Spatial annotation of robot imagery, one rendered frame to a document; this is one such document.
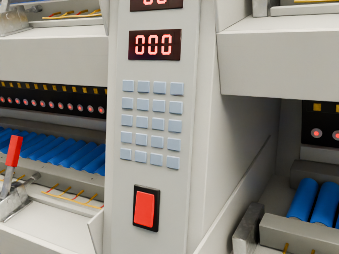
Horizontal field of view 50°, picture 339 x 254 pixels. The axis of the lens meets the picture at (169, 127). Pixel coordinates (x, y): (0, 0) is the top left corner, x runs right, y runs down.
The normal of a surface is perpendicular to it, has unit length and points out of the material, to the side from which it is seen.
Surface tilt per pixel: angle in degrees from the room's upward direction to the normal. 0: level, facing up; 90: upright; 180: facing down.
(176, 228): 90
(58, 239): 21
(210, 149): 90
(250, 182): 90
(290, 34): 111
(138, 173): 90
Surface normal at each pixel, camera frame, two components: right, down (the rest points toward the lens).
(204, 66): -0.51, 0.08
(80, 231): -0.14, -0.90
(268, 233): -0.50, 0.43
